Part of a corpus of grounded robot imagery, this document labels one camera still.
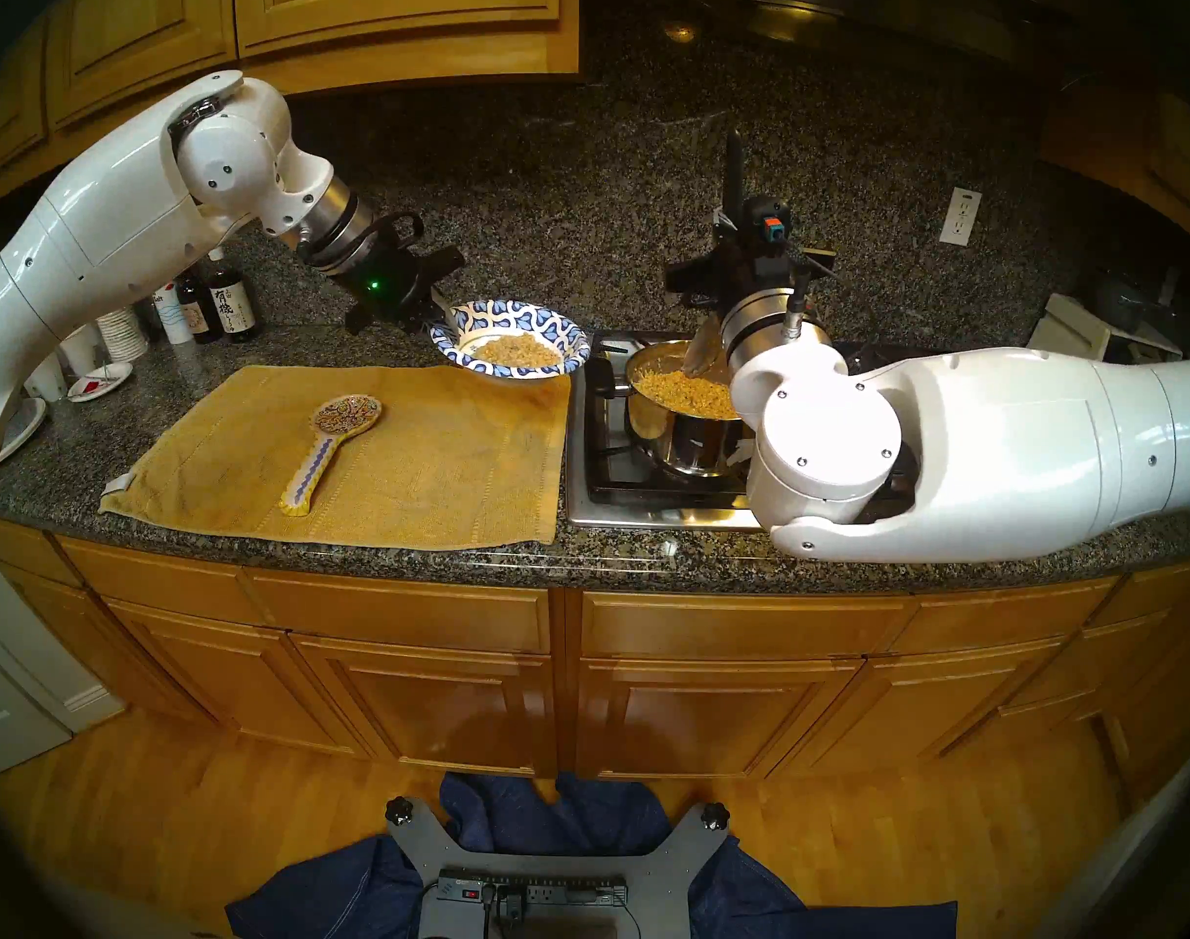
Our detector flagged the wooden base cabinets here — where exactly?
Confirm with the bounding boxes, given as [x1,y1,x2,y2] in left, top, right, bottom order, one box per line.
[0,507,1190,782]

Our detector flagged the black gas stovetop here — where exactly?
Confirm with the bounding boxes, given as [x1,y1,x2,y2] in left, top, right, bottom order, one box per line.
[563,331,948,535]

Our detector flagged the colourful ceramic spoon rest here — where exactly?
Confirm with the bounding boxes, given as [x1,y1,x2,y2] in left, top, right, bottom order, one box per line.
[280,393,383,517]

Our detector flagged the blue denim cloth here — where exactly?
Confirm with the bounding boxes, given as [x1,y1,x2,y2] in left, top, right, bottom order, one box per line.
[225,773,958,939]

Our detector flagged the dark grey kettle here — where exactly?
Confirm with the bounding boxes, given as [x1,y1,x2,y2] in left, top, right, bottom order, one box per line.
[1094,272,1153,332]

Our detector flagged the grey robot base frame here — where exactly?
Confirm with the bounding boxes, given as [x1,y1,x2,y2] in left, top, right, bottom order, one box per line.
[384,798,731,939]

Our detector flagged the dark bottle brown label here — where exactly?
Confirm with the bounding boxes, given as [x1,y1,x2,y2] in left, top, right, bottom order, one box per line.
[176,267,224,345]

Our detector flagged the white toaster oven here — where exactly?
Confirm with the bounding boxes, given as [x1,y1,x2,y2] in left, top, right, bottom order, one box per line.
[1025,293,1183,363]

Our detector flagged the yellow terry towel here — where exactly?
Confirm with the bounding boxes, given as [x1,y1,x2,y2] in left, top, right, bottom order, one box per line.
[101,363,573,554]

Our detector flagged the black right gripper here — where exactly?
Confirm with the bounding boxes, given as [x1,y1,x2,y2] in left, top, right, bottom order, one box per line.
[665,196,835,312]

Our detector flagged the small white saucer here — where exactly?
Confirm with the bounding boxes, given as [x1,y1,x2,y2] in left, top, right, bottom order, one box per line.
[67,361,134,403]

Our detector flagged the soy sauce bottle white cap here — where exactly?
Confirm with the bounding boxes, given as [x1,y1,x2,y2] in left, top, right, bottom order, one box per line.
[208,247,260,345]

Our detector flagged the stainless steel saucepan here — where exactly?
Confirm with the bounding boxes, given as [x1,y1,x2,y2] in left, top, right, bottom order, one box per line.
[583,338,757,478]

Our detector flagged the black handled steel ladle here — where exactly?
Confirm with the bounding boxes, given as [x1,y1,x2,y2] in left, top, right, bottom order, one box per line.
[681,130,749,379]

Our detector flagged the white salt canister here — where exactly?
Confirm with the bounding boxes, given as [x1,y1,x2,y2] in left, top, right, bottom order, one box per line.
[155,282,195,346]

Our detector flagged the blue white paper bowl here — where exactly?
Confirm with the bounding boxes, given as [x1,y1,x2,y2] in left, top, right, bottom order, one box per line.
[428,299,592,380]

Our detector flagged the scooped oatmeal portion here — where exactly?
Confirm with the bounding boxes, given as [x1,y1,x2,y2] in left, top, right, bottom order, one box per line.
[472,334,563,371]

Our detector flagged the stack of white paper cups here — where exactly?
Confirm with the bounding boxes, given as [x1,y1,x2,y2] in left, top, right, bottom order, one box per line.
[96,306,151,363]

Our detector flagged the light wooden wall cabinet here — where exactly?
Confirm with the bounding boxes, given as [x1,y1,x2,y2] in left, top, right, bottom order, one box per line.
[0,0,583,214]

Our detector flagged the white wall outlet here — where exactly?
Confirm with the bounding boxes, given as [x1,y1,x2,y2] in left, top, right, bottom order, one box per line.
[940,188,983,247]

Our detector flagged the dark wooden wall cabinet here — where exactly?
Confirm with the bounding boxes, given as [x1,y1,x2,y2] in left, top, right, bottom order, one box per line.
[1040,86,1190,253]

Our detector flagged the black cable with metal plug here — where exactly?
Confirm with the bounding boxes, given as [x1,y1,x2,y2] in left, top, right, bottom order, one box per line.
[786,252,850,341]

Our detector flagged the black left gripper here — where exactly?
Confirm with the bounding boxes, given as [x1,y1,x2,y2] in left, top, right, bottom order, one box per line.
[326,225,466,336]

